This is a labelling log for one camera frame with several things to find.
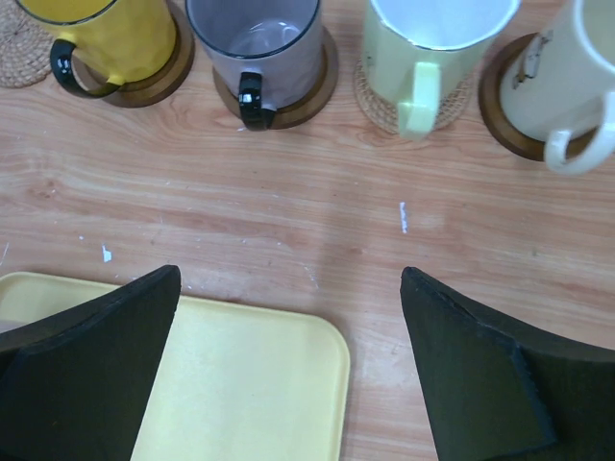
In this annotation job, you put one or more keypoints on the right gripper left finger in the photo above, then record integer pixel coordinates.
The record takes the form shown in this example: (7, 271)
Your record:
(75, 385)

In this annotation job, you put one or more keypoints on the purple ceramic mug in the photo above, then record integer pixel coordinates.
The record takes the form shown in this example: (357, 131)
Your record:
(267, 52)

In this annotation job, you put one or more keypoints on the yellow glass mug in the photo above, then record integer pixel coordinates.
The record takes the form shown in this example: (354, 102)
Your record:
(124, 41)

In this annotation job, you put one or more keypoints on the dark brown coaster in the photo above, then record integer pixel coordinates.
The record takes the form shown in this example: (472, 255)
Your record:
(155, 88)
(307, 101)
(495, 115)

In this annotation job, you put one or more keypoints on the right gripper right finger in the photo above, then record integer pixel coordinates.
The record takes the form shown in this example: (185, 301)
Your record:
(497, 388)

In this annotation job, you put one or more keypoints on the dark brown coaster back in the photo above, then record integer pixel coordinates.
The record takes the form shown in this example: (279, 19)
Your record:
(155, 88)

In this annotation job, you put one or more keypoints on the white mug yellow handle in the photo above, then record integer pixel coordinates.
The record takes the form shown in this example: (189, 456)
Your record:
(416, 52)

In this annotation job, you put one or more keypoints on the yellow plastic tray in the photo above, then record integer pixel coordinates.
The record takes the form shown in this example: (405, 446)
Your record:
(234, 382)

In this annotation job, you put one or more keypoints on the cream ceramic mug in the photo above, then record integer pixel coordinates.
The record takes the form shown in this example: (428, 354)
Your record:
(593, 21)

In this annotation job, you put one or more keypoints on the woven coaster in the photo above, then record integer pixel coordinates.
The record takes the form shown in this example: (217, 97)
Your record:
(384, 115)
(25, 48)

